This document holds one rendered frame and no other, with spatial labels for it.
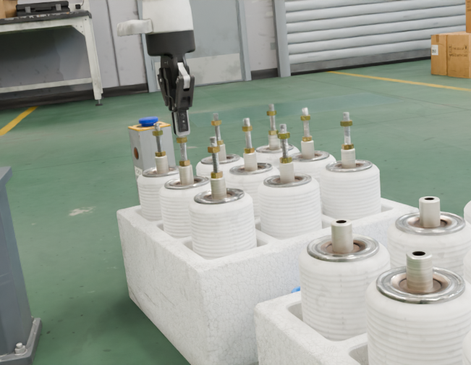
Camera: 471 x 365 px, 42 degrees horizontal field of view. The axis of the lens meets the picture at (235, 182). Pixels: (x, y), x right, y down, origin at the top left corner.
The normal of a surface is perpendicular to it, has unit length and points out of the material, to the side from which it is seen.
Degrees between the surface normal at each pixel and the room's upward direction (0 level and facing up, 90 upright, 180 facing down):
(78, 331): 0
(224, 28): 90
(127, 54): 90
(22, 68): 90
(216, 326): 90
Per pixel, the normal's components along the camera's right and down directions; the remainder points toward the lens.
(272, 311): -0.10, -0.97
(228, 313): 0.46, 0.17
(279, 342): -0.90, 0.19
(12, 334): 0.82, 0.05
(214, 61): 0.18, 0.22
